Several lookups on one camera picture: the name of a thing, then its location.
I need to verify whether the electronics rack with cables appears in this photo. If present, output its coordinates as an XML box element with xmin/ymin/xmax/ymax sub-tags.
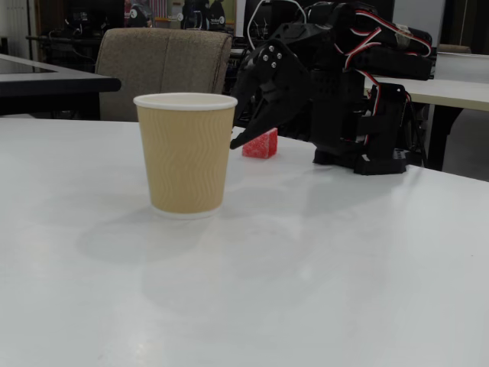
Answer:
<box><xmin>225</xmin><ymin>36</ymin><xmax>255</xmax><ymax>100</ymax></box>

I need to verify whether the tan ribbed paper cup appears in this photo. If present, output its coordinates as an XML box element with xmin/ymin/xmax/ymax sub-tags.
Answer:
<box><xmin>133</xmin><ymin>93</ymin><xmax>238</xmax><ymax>221</ymax></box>

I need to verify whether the black monitor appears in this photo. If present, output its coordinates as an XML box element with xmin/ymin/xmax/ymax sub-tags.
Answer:
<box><xmin>243</xmin><ymin>0</ymin><xmax>318</xmax><ymax>39</ymax></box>

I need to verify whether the black robot arm with base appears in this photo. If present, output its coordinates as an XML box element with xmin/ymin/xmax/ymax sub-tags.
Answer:
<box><xmin>273</xmin><ymin>0</ymin><xmax>435</xmax><ymax>177</ymax></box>

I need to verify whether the colourful poster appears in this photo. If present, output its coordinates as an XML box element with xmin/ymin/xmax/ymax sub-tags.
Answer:
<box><xmin>124</xmin><ymin>0</ymin><xmax>185</xmax><ymax>28</ymax></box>

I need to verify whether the white table with dark legs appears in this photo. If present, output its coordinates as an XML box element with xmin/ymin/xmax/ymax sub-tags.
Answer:
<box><xmin>364</xmin><ymin>51</ymin><xmax>489</xmax><ymax>172</ymax></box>

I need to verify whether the dark-edged grey table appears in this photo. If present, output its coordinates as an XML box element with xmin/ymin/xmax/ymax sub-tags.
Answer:
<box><xmin>0</xmin><ymin>53</ymin><xmax>122</xmax><ymax>118</ymax></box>

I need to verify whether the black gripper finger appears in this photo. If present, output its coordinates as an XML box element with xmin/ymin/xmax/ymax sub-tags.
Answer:
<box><xmin>228</xmin><ymin>37</ymin><xmax>311</xmax><ymax>150</ymax></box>
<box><xmin>231</xmin><ymin>57</ymin><xmax>268</xmax><ymax>127</ymax></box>

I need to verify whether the red sugared cube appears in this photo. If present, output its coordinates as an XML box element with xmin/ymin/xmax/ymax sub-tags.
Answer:
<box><xmin>241</xmin><ymin>127</ymin><xmax>279</xmax><ymax>159</ymax></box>

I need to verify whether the dark cluttered workbench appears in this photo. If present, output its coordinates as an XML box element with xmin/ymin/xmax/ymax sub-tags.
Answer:
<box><xmin>25</xmin><ymin>7</ymin><xmax>127</xmax><ymax>73</ymax></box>

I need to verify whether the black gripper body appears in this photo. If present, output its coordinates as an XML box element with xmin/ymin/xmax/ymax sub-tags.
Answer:
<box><xmin>273</xmin><ymin>21</ymin><xmax>338</xmax><ymax>135</ymax></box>

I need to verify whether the brown fabric chair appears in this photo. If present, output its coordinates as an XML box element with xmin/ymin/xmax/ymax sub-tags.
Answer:
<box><xmin>94</xmin><ymin>27</ymin><xmax>233</xmax><ymax>122</ymax></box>

